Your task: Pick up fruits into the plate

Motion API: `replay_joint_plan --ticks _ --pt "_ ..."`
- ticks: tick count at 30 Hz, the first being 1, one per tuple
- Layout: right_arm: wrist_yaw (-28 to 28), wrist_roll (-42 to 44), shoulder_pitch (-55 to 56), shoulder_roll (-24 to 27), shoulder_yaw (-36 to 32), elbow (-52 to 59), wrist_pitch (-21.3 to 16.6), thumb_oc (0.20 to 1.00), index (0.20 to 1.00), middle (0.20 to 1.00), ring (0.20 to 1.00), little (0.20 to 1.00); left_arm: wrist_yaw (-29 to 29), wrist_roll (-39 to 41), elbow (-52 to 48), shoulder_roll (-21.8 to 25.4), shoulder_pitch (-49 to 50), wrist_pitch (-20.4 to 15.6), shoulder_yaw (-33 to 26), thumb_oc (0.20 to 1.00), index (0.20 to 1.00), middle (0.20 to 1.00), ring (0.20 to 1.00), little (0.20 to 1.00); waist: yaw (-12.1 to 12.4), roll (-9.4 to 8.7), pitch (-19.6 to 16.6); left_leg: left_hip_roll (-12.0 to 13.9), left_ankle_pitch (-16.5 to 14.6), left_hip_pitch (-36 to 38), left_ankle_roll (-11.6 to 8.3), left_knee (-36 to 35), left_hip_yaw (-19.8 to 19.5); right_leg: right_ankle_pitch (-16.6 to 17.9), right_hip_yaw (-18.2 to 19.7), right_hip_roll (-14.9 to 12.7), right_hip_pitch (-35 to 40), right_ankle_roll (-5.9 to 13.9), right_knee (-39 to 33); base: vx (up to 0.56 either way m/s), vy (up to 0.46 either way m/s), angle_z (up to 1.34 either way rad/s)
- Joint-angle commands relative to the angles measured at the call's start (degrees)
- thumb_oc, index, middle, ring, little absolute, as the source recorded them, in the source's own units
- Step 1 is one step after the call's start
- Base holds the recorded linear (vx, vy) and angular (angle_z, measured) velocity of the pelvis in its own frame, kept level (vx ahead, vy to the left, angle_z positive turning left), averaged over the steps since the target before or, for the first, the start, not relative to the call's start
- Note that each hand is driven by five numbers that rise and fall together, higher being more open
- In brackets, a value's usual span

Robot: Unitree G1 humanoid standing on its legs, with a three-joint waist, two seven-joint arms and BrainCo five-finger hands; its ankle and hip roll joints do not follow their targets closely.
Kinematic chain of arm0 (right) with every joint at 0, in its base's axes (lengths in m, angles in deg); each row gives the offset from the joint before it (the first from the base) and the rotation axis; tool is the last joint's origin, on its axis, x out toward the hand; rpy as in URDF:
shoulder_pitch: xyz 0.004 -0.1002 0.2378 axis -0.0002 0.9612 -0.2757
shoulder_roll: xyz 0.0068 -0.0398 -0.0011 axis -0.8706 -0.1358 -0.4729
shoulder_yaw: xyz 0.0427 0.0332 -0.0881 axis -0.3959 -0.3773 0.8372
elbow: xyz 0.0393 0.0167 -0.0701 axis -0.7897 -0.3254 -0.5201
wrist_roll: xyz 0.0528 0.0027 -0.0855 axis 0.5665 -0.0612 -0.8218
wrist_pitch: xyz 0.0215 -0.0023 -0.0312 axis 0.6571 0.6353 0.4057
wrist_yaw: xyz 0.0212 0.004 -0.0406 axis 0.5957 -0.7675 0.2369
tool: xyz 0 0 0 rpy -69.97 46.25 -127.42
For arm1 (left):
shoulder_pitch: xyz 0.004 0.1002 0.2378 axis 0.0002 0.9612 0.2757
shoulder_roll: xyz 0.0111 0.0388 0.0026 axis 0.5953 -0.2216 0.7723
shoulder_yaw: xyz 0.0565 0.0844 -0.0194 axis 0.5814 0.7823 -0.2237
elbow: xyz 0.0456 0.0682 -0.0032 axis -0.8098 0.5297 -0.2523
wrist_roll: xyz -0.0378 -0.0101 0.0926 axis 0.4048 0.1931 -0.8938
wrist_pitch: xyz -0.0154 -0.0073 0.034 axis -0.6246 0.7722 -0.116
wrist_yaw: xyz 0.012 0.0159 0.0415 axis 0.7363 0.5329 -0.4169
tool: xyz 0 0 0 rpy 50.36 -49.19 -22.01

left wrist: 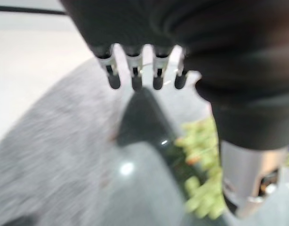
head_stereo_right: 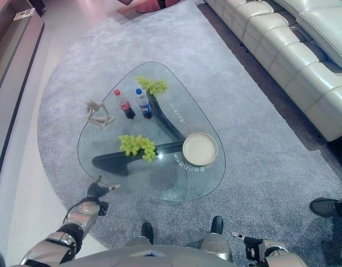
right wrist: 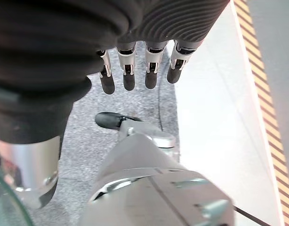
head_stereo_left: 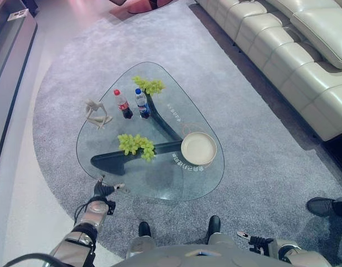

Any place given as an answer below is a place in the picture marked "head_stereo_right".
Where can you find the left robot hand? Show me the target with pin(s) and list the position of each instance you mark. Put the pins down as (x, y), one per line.
(97, 190)

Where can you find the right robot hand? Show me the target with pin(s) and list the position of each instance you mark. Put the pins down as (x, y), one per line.
(244, 238)

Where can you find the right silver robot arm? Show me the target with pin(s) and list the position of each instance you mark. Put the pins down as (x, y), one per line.
(271, 251)

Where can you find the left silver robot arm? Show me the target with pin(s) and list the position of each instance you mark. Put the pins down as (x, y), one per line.
(65, 231)

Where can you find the cream round plate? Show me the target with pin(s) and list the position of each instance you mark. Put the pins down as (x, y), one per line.
(199, 148)

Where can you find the robot right leg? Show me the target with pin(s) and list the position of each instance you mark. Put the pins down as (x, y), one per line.
(217, 240)

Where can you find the robot leg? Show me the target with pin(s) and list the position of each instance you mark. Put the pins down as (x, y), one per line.
(217, 240)
(146, 232)

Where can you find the large green grape bunch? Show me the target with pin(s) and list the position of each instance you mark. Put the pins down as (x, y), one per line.
(137, 146)

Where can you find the robot left leg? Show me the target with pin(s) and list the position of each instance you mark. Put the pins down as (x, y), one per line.
(146, 232)

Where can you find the beige figure sculpture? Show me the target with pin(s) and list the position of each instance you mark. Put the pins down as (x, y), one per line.
(100, 114)

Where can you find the black curved table base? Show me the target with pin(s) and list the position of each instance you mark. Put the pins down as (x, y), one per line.
(160, 133)

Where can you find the robot silver torso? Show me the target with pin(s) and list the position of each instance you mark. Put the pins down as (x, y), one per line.
(148, 257)

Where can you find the person's black shoe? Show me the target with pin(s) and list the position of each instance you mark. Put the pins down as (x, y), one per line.
(327, 207)

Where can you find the red cap cola bottle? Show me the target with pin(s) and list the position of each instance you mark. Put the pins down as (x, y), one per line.
(123, 104)

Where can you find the blue cap cola bottle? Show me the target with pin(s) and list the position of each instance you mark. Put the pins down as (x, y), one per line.
(144, 104)

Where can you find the glass coffee table top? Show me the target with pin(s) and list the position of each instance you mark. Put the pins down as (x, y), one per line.
(171, 119)

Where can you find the small green grape bunch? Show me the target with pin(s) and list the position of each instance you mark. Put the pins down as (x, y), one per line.
(154, 85)

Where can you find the grey carpet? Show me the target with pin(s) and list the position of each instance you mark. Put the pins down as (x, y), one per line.
(243, 116)

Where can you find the brown wooden cabinet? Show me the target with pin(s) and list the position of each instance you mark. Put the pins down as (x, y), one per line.
(12, 41)

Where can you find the white leather sofa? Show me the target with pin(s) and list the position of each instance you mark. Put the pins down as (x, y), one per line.
(296, 64)

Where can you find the booklet on cabinet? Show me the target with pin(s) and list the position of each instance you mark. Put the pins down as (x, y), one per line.
(24, 14)

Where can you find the red round furniture base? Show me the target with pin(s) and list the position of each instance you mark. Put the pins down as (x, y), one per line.
(154, 5)

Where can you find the white sofa cushion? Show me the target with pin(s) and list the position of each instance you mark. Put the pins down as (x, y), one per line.
(327, 27)

